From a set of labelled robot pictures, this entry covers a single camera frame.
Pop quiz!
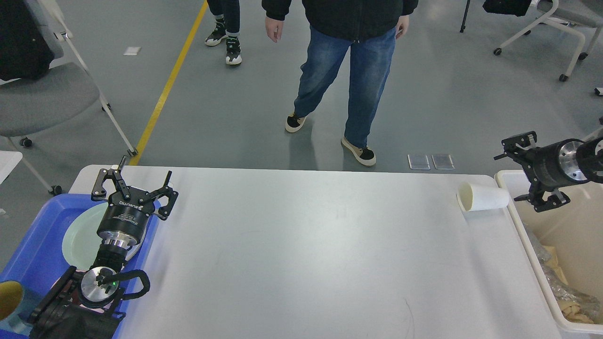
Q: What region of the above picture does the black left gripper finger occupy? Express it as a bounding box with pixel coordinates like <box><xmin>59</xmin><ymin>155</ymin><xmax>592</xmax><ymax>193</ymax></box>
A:
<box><xmin>90</xmin><ymin>156</ymin><xmax>130</xmax><ymax>204</ymax></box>
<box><xmin>138</xmin><ymin>171</ymin><xmax>179</xmax><ymax>221</ymax></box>

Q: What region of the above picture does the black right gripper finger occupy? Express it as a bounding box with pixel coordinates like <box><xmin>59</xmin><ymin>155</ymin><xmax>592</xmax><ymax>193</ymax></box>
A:
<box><xmin>494</xmin><ymin>131</ymin><xmax>537</xmax><ymax>163</ymax></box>
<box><xmin>514</xmin><ymin>186</ymin><xmax>570</xmax><ymax>213</ymax></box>

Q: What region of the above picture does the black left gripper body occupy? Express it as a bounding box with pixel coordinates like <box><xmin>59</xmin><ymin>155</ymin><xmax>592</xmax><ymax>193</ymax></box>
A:
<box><xmin>97</xmin><ymin>201</ymin><xmax>153</xmax><ymax>248</ymax></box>

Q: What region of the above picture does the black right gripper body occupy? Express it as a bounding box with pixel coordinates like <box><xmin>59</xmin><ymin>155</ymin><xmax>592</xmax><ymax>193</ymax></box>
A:
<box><xmin>526</xmin><ymin>139</ymin><xmax>589</xmax><ymax>191</ymax></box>

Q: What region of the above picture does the green plate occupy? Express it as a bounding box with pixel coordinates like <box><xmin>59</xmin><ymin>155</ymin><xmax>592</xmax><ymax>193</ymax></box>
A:
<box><xmin>62</xmin><ymin>203</ymin><xmax>147</xmax><ymax>270</ymax></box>

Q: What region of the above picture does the white paper cup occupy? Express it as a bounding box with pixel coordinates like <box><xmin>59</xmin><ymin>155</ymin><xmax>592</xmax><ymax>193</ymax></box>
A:
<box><xmin>456</xmin><ymin>182</ymin><xmax>510</xmax><ymax>212</ymax></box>

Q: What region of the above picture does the aluminium foil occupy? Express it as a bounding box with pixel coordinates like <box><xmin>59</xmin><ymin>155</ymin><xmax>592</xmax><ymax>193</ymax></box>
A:
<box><xmin>523</xmin><ymin>226</ymin><xmax>601</xmax><ymax>322</ymax></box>

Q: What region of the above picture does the beige paper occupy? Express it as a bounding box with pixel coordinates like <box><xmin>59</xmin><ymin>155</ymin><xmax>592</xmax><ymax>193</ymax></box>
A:
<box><xmin>558</xmin><ymin>300</ymin><xmax>594</xmax><ymax>324</ymax></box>

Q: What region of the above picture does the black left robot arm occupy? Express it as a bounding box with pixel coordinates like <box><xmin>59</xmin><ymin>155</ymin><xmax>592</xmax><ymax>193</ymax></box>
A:
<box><xmin>28</xmin><ymin>158</ymin><xmax>179</xmax><ymax>339</ymax></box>

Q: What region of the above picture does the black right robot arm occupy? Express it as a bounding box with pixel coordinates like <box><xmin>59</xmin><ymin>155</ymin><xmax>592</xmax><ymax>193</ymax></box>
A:
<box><xmin>494</xmin><ymin>131</ymin><xmax>603</xmax><ymax>212</ymax></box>

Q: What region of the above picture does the white plastic bin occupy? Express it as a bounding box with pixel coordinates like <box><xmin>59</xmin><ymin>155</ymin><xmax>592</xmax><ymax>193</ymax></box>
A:
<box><xmin>508</xmin><ymin>182</ymin><xmax>603</xmax><ymax>339</ymax></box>

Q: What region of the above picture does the clear floor plate right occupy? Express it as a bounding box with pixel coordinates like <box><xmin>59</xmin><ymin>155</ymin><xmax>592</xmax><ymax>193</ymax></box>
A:
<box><xmin>431</xmin><ymin>154</ymin><xmax>455</xmax><ymax>171</ymax></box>

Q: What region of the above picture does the clear floor plate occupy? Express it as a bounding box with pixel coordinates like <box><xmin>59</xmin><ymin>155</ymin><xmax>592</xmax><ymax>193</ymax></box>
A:
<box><xmin>431</xmin><ymin>154</ymin><xmax>455</xmax><ymax>171</ymax></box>
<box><xmin>407</xmin><ymin>154</ymin><xmax>431</xmax><ymax>171</ymax></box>

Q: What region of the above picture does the blue plastic tray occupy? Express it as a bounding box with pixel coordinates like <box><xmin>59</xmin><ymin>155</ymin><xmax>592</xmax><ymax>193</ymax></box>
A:
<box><xmin>1</xmin><ymin>194</ymin><xmax>159</xmax><ymax>339</ymax></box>

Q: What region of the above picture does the clear floor plate left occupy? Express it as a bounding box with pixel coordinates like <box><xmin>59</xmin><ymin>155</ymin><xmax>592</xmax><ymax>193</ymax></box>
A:
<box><xmin>407</xmin><ymin>154</ymin><xmax>431</xmax><ymax>171</ymax></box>

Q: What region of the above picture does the white office chair left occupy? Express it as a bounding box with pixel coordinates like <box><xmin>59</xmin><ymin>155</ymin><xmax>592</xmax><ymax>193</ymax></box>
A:
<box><xmin>0</xmin><ymin>0</ymin><xmax>139</xmax><ymax>196</ymax></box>

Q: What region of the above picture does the white office chair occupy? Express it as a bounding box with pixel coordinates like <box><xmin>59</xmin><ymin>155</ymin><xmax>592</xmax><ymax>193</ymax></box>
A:
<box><xmin>459</xmin><ymin>0</ymin><xmax>603</xmax><ymax>82</ymax></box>
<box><xmin>0</xmin><ymin>0</ymin><xmax>139</xmax><ymax>196</ymax></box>

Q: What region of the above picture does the white office chair right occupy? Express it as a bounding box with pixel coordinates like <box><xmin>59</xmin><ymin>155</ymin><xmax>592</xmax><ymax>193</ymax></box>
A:
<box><xmin>459</xmin><ymin>0</ymin><xmax>603</xmax><ymax>82</ymax></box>

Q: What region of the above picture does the dark blue mug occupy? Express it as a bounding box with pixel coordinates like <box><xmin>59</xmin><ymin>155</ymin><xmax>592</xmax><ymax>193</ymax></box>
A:
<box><xmin>0</xmin><ymin>280</ymin><xmax>41</xmax><ymax>335</ymax></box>

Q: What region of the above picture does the white floor tag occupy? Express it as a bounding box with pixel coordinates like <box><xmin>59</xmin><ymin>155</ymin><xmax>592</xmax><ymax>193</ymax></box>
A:
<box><xmin>123</xmin><ymin>46</ymin><xmax>141</xmax><ymax>56</ymax></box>

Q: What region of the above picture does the black jacket on chair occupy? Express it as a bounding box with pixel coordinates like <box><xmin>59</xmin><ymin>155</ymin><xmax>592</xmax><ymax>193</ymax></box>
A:
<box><xmin>0</xmin><ymin>0</ymin><xmax>54</xmax><ymax>81</ymax></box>

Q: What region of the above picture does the person in blue jeans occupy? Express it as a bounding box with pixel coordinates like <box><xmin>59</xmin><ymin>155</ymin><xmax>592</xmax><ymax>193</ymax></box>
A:
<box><xmin>261</xmin><ymin>0</ymin><xmax>419</xmax><ymax>167</ymax></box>

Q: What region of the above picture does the person in dark jeans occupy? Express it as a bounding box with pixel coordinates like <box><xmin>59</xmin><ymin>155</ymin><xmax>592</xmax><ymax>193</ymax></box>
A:
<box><xmin>204</xmin><ymin>0</ymin><xmax>243</xmax><ymax>66</ymax></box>

